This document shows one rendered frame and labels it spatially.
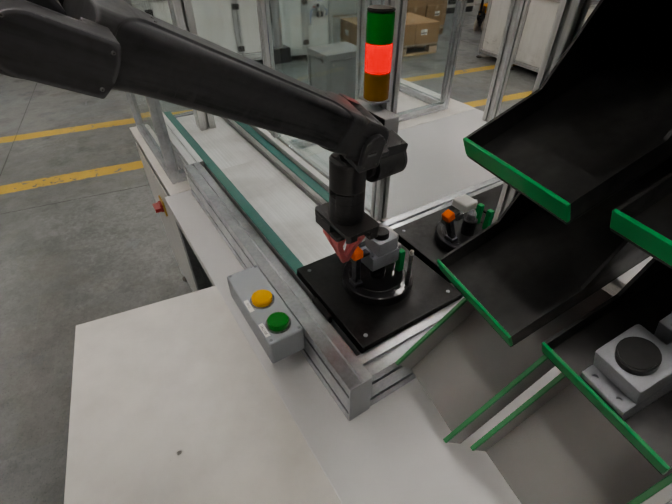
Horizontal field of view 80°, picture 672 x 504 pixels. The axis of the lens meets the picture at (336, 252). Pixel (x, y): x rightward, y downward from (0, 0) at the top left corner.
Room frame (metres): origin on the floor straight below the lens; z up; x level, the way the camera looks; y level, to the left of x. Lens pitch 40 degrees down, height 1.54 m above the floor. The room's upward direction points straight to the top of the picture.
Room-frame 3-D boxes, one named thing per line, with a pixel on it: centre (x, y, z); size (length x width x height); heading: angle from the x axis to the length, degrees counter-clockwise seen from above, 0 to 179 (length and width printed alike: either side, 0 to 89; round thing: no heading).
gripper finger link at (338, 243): (0.55, -0.01, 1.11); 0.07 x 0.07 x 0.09; 33
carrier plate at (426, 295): (0.58, -0.08, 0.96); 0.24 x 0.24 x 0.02; 33
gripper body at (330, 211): (0.54, -0.02, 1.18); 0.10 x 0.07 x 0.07; 33
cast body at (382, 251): (0.59, -0.09, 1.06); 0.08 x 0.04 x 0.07; 123
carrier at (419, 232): (0.72, -0.30, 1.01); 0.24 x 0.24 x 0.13; 33
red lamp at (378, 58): (0.81, -0.08, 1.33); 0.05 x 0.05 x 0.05
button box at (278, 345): (0.54, 0.14, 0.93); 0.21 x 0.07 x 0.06; 33
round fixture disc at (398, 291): (0.58, -0.08, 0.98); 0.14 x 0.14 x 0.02
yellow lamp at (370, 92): (0.81, -0.08, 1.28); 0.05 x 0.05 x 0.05
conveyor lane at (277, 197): (0.85, 0.06, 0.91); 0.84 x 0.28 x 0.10; 33
